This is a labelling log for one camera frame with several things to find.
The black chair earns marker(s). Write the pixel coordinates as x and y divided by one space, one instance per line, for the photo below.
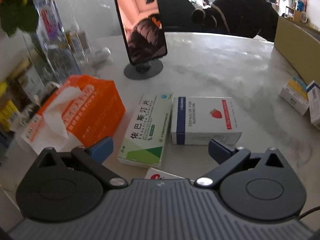
176 15

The green white medicine box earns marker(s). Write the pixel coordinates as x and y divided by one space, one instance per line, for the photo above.
144 140

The black jacket on chair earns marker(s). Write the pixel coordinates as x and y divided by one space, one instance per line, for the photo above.
244 18

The white OTC medicine box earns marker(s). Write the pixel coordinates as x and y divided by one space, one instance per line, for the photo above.
155 174

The strawberry cefaclor medicine box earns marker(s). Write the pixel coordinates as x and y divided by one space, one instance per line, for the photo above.
197 120

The orange tissue pack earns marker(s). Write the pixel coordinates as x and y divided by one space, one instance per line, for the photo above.
81 112

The beige cardboard storage box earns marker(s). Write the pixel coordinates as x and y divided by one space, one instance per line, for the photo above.
299 44

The clear plastic water bottle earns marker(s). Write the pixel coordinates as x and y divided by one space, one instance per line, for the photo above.
53 41

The yellow blue medicine box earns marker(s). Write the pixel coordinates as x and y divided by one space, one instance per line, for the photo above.
294 93

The white blue medicine box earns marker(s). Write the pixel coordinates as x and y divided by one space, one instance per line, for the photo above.
314 103

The black round phone stand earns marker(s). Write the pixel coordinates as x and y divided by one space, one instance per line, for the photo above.
143 71

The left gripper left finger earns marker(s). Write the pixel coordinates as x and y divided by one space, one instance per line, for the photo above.
90 160

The smartphone on stand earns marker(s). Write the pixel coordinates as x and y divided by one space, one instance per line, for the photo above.
142 30

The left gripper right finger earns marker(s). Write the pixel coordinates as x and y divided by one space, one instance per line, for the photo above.
228 159

